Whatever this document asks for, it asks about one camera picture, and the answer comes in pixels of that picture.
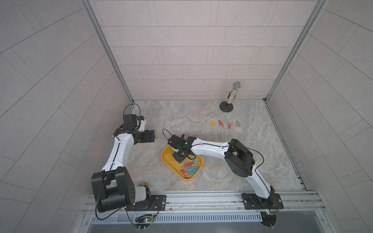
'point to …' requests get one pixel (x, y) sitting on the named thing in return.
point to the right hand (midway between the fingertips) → (178, 157)
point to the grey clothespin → (237, 123)
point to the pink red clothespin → (229, 125)
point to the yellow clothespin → (212, 123)
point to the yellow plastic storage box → (167, 157)
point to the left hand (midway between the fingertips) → (148, 134)
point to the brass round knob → (145, 183)
